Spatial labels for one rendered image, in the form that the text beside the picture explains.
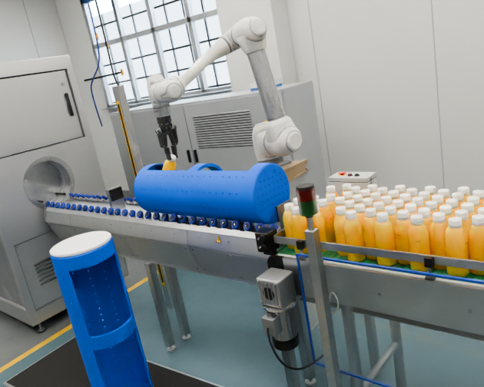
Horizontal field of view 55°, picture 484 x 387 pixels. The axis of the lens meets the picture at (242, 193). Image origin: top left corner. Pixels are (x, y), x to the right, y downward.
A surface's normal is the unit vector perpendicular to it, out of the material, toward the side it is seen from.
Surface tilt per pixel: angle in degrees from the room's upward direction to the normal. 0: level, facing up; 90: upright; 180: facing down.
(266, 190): 90
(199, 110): 90
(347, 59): 90
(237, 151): 90
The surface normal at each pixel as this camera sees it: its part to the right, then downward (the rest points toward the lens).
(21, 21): 0.79, 0.02
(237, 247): -0.65, -0.02
